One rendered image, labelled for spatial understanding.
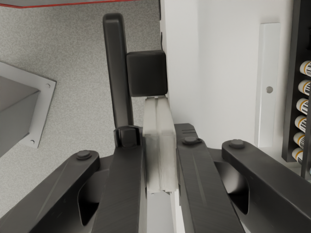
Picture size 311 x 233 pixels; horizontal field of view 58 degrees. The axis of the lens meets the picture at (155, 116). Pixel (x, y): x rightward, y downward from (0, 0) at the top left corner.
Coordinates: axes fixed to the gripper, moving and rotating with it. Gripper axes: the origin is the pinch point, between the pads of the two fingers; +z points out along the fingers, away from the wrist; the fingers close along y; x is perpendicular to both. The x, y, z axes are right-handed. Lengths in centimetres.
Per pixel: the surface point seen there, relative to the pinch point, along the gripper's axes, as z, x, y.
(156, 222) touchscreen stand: 90, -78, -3
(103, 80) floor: 93, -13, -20
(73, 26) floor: 93, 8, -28
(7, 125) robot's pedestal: 69, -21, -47
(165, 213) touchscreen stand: 90, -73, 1
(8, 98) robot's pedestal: 73, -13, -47
